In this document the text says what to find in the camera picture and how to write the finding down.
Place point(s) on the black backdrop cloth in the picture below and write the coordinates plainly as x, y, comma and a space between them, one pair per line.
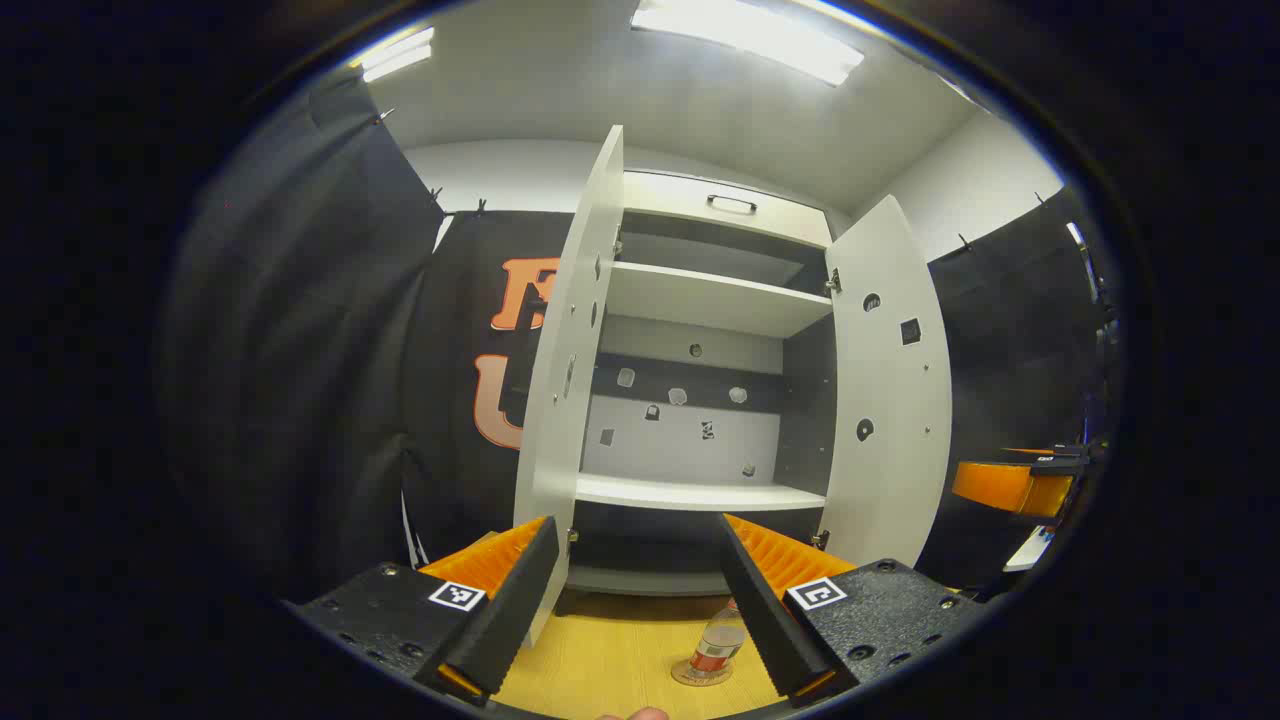
1010, 350
300, 350
460, 350

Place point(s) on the clear plastic bottle red label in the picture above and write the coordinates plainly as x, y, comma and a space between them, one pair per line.
718, 640

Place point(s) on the white cabinet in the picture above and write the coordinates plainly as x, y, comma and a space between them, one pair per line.
690, 440

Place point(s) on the white cabinet drawer front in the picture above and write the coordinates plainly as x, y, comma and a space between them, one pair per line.
670, 200

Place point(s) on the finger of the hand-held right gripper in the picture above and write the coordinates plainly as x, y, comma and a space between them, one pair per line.
1010, 485

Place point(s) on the black equipment stand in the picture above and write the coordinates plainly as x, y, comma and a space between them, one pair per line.
1092, 275

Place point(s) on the white cabinet shelf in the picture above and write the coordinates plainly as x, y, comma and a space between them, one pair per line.
690, 492
700, 295

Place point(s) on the round wooden coaster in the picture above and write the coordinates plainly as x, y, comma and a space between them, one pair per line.
700, 679

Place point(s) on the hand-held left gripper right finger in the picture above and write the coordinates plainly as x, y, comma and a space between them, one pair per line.
760, 600

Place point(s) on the ceiling light panel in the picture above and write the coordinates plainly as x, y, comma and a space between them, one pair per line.
395, 55
750, 35

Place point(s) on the white cabinet door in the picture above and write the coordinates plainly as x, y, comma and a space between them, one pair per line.
890, 400
575, 330

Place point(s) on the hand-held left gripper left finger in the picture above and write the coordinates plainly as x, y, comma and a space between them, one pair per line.
515, 600

